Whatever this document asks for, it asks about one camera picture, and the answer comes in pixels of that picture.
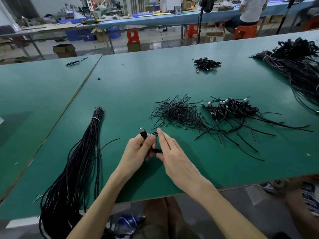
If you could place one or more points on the person's left hand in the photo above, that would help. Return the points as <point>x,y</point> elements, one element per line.
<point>132,156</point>

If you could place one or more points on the person's right hand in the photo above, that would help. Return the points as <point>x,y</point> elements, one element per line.
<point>180,164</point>

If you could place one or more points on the person's right forearm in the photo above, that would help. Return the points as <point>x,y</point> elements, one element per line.
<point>229,214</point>

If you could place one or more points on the person's left forearm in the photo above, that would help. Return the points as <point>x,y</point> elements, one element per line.
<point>94,211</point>

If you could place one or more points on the person's brown shorts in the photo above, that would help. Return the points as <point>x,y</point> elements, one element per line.
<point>162,221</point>

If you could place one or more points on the person's right leg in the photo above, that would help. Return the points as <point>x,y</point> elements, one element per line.
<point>304,209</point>

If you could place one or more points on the blue plastic item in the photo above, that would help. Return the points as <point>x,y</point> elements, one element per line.
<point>127,221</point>

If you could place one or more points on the small cardboard box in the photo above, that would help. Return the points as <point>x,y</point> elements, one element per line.
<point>134,47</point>

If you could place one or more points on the red plastic stool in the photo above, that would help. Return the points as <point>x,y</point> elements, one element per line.
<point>133,35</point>

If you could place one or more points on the open cardboard box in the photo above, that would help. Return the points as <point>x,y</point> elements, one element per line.
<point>65,50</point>

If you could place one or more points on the orange plastic stool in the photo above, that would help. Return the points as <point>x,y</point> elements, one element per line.
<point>312,22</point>
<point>245,31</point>
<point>192,30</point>

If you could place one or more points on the long blue workbench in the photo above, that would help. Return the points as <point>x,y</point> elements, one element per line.
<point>169,18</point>

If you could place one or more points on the black fan on stand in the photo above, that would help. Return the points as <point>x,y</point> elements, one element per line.
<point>205,3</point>

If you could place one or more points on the black tripod stand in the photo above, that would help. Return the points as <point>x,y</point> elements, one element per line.
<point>286,13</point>

